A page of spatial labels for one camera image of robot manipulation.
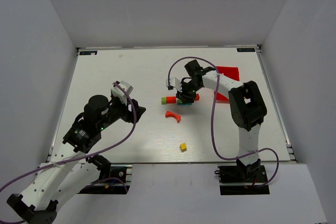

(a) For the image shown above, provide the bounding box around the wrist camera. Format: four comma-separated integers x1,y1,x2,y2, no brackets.
166,77,182,92
110,81,133,105

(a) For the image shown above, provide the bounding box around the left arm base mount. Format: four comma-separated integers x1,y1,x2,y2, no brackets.
79,164,132,195

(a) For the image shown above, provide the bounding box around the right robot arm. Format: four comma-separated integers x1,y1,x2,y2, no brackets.
166,57,267,183

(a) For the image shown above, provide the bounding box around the red arch block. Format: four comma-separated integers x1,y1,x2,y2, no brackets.
165,111,181,123

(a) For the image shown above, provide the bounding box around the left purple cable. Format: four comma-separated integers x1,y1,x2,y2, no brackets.
0,82,139,223

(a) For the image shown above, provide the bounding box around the small red cube block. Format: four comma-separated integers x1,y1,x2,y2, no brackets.
194,94,200,101

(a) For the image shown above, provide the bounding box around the green cube block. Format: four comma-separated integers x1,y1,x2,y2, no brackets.
161,97,167,104

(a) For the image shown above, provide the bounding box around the left corner label sticker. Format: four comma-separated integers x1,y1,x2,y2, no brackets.
79,51,98,56

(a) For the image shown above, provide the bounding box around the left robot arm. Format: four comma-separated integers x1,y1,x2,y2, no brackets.
7,95,146,223

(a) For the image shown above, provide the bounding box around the yellow cube block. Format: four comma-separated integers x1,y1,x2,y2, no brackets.
180,143,187,152

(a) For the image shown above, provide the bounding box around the orange rectangular block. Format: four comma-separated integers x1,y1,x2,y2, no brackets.
166,97,176,104

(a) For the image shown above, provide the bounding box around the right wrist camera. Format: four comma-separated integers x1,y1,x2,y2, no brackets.
166,77,182,92

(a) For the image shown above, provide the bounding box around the right corner label sticker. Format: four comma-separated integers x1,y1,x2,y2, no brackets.
237,48,255,52

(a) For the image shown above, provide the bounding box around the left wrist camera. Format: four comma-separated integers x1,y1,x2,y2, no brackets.
110,81,133,105

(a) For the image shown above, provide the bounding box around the corner label sticker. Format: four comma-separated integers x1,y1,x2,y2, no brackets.
237,48,255,52
79,51,98,56

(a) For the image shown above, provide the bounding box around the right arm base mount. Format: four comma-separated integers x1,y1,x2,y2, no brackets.
214,159,270,196

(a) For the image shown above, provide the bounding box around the red plastic bin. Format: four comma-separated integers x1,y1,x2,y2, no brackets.
213,66,241,103

